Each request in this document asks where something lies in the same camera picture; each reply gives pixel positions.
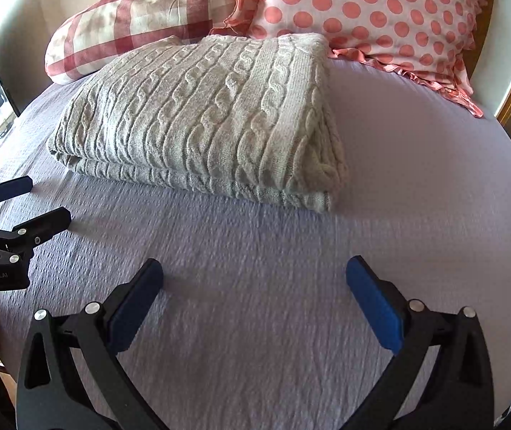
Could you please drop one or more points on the pink polka dot pillow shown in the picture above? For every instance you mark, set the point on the pink polka dot pillow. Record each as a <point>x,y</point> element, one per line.
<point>371,18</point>

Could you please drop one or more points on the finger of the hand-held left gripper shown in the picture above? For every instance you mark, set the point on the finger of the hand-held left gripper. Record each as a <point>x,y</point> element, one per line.
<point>10,188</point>
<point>45,226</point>

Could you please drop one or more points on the red plaid pillow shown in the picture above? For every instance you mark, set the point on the red plaid pillow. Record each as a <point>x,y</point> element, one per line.
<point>125,22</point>

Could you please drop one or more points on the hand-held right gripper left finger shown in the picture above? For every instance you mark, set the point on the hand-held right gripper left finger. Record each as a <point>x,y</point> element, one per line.
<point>131,305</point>

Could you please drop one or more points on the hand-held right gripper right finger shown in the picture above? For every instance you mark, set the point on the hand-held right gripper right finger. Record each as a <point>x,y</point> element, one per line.
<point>374,304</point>

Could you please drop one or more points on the lavender bed sheet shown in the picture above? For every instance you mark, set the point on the lavender bed sheet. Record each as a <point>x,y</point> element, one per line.
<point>291,268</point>

